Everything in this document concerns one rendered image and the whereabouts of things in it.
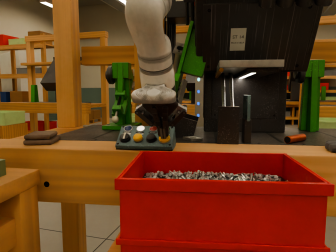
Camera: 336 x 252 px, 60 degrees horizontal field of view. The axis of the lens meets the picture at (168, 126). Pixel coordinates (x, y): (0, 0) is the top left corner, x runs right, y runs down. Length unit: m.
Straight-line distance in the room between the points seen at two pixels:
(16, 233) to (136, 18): 0.58
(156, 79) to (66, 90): 0.92
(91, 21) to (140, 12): 12.60
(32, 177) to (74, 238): 0.86
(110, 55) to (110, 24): 11.18
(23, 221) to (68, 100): 0.78
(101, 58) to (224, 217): 1.18
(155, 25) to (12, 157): 0.56
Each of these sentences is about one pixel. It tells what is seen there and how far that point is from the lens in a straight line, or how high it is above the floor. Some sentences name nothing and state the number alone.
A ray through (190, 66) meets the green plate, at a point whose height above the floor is 1.13.
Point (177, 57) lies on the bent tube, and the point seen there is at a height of 1.17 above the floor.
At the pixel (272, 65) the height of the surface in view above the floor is 1.12.
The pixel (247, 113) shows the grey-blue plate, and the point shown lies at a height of 0.99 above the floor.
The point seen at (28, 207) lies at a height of 0.76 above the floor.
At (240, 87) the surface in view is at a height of 1.07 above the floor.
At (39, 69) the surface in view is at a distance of 6.45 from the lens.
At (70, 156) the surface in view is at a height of 0.88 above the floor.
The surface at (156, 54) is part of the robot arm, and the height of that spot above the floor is 1.12.
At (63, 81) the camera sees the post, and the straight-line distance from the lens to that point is 1.48.
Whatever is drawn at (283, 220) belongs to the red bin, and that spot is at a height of 0.86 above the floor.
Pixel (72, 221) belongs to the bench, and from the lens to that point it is 1.61.
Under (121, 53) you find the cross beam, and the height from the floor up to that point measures 1.24.
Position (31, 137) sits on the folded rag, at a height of 0.92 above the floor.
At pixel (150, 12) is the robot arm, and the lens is 0.52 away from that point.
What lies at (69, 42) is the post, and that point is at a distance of 1.48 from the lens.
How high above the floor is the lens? 1.05
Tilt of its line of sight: 7 degrees down
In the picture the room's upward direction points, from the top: straight up
